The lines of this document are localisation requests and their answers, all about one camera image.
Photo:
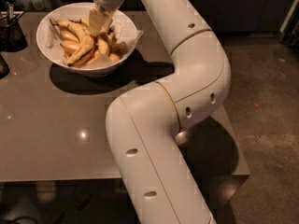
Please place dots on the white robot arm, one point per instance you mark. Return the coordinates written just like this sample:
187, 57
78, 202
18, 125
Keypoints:
142, 123

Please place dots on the dark object left edge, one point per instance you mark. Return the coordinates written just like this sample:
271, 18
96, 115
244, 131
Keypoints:
4, 69

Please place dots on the dark cabinet front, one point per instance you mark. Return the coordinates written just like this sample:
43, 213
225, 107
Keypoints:
249, 3

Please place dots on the white ceramic bowl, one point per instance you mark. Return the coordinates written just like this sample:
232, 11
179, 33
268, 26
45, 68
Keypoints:
48, 39

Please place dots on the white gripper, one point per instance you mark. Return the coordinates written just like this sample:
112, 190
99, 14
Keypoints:
99, 20

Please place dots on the white paper bowl liner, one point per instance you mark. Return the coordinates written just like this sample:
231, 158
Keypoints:
66, 38

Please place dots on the black wire mesh basket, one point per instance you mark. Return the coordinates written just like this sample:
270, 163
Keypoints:
12, 38

